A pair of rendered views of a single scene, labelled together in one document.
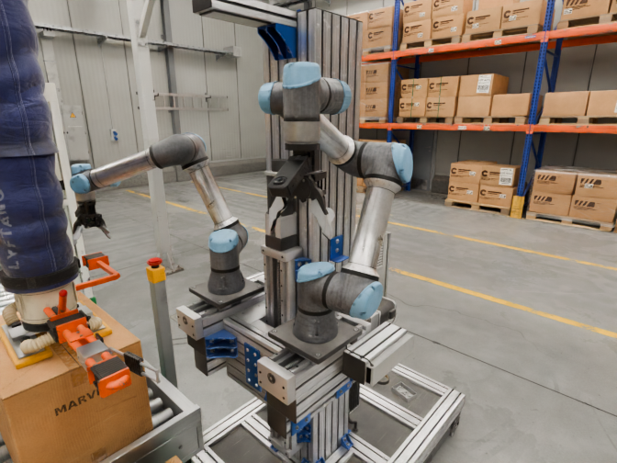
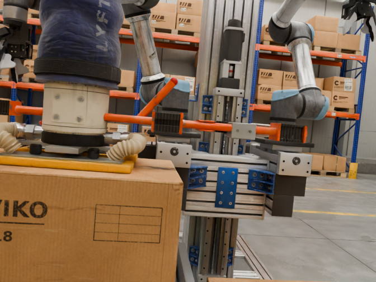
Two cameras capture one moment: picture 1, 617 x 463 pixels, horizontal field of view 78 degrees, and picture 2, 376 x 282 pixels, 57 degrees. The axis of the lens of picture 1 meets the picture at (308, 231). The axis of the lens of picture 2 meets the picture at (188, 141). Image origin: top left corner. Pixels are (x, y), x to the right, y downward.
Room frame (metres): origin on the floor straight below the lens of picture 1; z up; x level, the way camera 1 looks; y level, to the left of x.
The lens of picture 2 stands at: (0.37, 1.45, 1.09)
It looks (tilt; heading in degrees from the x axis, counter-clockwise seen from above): 3 degrees down; 311
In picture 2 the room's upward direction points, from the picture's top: 5 degrees clockwise
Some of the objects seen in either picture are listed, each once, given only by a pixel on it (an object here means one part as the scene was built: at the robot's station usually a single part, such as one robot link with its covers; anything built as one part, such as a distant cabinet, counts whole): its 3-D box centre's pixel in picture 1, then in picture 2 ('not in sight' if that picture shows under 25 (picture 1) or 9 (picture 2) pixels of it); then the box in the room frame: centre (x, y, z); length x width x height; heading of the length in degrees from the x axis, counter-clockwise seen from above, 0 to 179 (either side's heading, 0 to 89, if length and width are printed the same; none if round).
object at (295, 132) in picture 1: (300, 132); not in sight; (0.81, 0.02, 1.68); 0.08 x 0.08 x 0.05
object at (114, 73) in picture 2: (41, 270); (79, 72); (1.23, 0.94, 1.19); 0.23 x 0.23 x 0.04
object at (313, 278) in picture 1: (317, 284); (285, 103); (1.10, -0.03, 1.20); 0.13 x 0.12 x 0.14; 55
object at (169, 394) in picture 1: (90, 326); not in sight; (2.02, 1.32, 0.50); 2.31 x 0.05 x 0.19; 47
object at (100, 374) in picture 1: (108, 376); (287, 132); (0.82, 0.51, 1.08); 0.08 x 0.07 x 0.05; 47
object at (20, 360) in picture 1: (21, 336); (64, 156); (1.16, 1.01, 0.97); 0.34 x 0.10 x 0.05; 47
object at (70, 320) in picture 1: (69, 325); (167, 122); (1.06, 0.76, 1.08); 0.10 x 0.08 x 0.06; 137
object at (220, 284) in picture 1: (226, 276); (174, 119); (1.44, 0.34, 1.09); 0.15 x 0.15 x 0.10
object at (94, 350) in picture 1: (93, 355); (241, 130); (0.91, 0.60, 1.07); 0.07 x 0.07 x 0.04; 47
